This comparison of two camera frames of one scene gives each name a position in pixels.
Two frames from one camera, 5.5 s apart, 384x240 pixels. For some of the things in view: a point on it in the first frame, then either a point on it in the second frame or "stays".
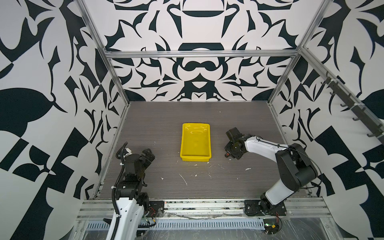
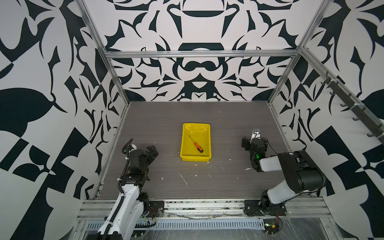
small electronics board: [271, 226] stays
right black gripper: [237, 156] to [248, 142]
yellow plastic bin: [195, 142] stays
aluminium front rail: [209, 209] stays
